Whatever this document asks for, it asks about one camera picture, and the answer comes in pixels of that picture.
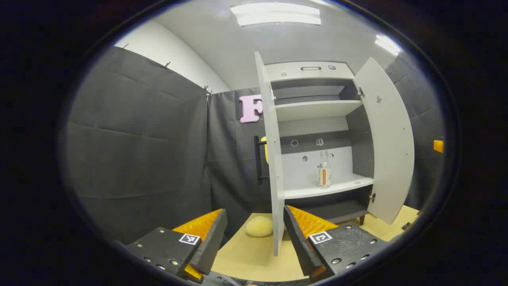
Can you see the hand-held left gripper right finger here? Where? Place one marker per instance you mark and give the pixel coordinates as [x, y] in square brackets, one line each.
[297, 242]

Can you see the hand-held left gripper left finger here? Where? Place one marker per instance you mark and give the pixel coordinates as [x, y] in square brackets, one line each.
[212, 242]

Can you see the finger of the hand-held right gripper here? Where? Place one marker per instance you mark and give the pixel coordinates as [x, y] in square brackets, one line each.
[438, 146]

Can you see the yellow round coaster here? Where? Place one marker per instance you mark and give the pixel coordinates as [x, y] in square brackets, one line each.
[258, 227]

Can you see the grey cabinet door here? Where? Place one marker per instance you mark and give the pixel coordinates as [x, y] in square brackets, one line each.
[274, 159]
[391, 139]

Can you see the clear glass bottle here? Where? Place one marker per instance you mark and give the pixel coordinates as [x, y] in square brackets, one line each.
[324, 174]

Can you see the grey cabinet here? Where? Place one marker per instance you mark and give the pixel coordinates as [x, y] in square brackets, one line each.
[317, 109]

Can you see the black table clamp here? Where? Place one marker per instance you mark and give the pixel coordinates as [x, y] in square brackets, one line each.
[406, 226]

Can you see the black backdrop cloth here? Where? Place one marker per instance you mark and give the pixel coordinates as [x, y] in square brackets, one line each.
[139, 139]

